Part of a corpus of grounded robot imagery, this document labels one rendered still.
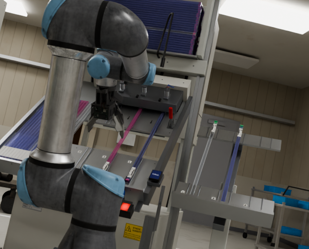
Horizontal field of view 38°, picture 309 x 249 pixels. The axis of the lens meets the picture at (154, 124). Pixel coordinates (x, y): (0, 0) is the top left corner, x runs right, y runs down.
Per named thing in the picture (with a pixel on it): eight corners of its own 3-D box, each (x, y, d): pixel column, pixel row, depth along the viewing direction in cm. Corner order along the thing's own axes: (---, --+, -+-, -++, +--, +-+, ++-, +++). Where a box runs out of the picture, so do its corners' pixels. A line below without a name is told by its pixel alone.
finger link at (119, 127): (117, 143, 163) (105, 120, 162) (123, 137, 169) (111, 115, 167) (124, 140, 162) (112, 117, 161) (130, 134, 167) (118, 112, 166)
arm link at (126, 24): (154, 1, 103) (158, 62, 152) (108, -8, 104) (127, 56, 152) (143, 48, 102) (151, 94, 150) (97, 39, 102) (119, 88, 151)
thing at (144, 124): (170, 144, 196) (171, 135, 193) (37, 119, 212) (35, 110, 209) (188, 105, 222) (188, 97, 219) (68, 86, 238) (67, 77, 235)
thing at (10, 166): (143, 204, 166) (143, 190, 162) (-10, 169, 182) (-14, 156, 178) (144, 202, 167) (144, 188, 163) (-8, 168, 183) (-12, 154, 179)
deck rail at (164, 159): (148, 205, 166) (148, 193, 162) (143, 204, 166) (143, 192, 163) (192, 106, 222) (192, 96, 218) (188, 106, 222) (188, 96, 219)
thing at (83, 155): (144, 197, 166) (144, 190, 164) (-9, 163, 182) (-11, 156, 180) (159, 165, 181) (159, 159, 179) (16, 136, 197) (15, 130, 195)
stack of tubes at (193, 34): (191, 55, 214) (202, 2, 217) (93, 41, 227) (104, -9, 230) (195, 62, 227) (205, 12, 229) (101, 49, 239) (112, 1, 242)
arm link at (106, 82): (100, 69, 164) (121, 72, 162) (100, 81, 165) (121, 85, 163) (92, 74, 157) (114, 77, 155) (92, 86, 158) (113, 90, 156)
